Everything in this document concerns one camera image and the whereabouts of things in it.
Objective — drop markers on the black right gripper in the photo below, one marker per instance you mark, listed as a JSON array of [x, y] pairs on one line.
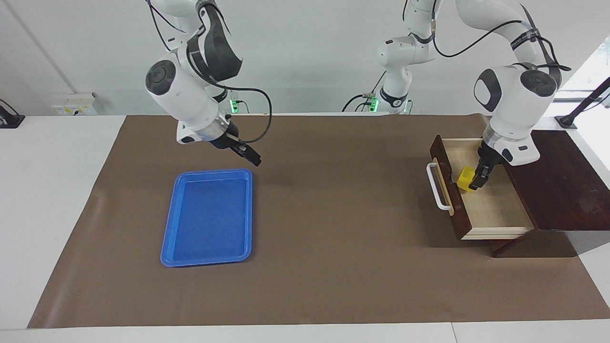
[[224, 138]]

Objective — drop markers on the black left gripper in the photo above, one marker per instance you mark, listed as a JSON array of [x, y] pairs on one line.
[[491, 157]]

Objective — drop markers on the yellow cube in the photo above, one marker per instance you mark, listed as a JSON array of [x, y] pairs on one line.
[[465, 178]]

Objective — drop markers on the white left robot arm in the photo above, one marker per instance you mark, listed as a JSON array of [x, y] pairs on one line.
[[514, 105]]

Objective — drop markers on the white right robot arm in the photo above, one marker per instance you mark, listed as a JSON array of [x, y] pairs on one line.
[[186, 95]]

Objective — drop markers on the blue plastic tray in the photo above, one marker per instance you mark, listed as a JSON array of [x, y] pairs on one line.
[[209, 219]]

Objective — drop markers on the dark brown wooden cabinet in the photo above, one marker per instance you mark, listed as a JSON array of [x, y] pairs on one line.
[[562, 190]]

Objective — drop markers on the brown table mat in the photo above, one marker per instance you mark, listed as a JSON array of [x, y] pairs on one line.
[[333, 238]]

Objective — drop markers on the black table clamp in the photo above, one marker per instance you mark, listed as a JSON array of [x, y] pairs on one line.
[[9, 119]]

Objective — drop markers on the black camera stand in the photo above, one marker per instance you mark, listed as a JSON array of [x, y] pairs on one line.
[[584, 102]]

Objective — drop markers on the white wall socket box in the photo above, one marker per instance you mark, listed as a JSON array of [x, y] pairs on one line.
[[74, 105]]

